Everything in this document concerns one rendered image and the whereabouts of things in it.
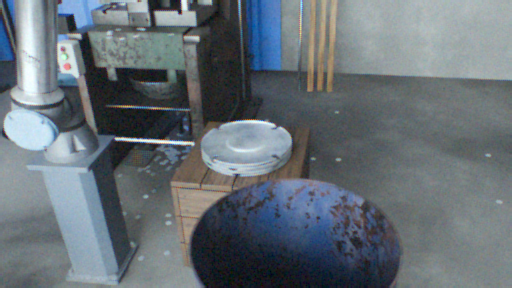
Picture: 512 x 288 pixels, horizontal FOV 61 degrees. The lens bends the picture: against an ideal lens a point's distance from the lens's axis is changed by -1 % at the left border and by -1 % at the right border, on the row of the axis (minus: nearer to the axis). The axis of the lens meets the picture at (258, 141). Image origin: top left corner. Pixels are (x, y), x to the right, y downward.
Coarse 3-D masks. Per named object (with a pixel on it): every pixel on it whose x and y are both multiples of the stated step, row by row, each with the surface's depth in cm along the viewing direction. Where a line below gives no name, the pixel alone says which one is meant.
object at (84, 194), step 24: (48, 168) 120; (72, 168) 119; (96, 168) 125; (48, 192) 128; (72, 192) 124; (96, 192) 126; (72, 216) 129; (96, 216) 129; (120, 216) 142; (72, 240) 134; (96, 240) 133; (120, 240) 143; (72, 264) 141; (96, 264) 138; (120, 264) 143
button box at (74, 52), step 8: (64, 40) 165; (72, 40) 164; (72, 48) 162; (72, 56) 163; (80, 56) 167; (72, 64) 165; (80, 64) 167; (64, 72) 167; (72, 72) 167; (80, 72) 168
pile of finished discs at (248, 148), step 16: (224, 128) 150; (240, 128) 149; (256, 128) 149; (272, 128) 150; (208, 144) 140; (224, 144) 140; (240, 144) 138; (256, 144) 138; (272, 144) 139; (288, 144) 138; (208, 160) 134; (224, 160) 131; (240, 160) 131; (256, 160) 131; (272, 160) 130
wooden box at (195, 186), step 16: (208, 128) 158; (288, 128) 156; (304, 128) 156; (304, 144) 146; (192, 160) 139; (288, 160) 137; (304, 160) 139; (176, 176) 131; (192, 176) 131; (208, 176) 131; (224, 176) 130; (240, 176) 130; (256, 176) 130; (272, 176) 130; (288, 176) 129; (304, 176) 141; (176, 192) 131; (192, 192) 129; (208, 192) 128; (224, 192) 127; (176, 208) 134; (192, 208) 132; (192, 224) 135
